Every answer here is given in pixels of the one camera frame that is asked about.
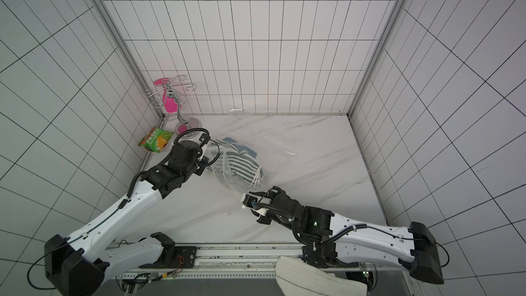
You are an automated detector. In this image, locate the clear plastic vacuum bag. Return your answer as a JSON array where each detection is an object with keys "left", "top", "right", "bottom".
[{"left": 201, "top": 135, "right": 297, "bottom": 196}]

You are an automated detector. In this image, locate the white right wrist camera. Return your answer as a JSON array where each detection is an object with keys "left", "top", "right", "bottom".
[{"left": 241, "top": 192, "right": 266, "bottom": 217}]

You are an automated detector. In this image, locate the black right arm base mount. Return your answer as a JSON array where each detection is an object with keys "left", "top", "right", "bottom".
[{"left": 301, "top": 244, "right": 359, "bottom": 269}]

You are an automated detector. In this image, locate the pink plastic scoop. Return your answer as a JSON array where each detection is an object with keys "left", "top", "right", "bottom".
[{"left": 153, "top": 78, "right": 179, "bottom": 114}]

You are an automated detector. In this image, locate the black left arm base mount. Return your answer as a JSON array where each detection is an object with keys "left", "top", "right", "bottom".
[{"left": 140, "top": 232, "right": 197, "bottom": 269}]

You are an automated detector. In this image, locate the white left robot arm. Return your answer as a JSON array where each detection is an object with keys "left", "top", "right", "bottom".
[{"left": 41, "top": 127, "right": 213, "bottom": 295}]

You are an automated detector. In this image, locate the green white striped towel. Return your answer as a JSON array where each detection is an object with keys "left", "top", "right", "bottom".
[{"left": 210, "top": 140, "right": 264, "bottom": 193}]

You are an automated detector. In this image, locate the chrome cup holder stand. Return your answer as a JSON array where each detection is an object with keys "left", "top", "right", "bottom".
[{"left": 143, "top": 75, "right": 202, "bottom": 134}]

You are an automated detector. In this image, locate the teal and beige towel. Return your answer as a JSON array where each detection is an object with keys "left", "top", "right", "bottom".
[{"left": 223, "top": 136, "right": 258, "bottom": 158}]

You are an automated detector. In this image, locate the green snack packet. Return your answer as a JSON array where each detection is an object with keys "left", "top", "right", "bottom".
[{"left": 138, "top": 127, "right": 173, "bottom": 153}]

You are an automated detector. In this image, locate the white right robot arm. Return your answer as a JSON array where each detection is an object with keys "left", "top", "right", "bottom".
[{"left": 242, "top": 186, "right": 445, "bottom": 285}]

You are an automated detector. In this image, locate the white striped cloth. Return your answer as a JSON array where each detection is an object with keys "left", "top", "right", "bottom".
[{"left": 275, "top": 256, "right": 367, "bottom": 296}]

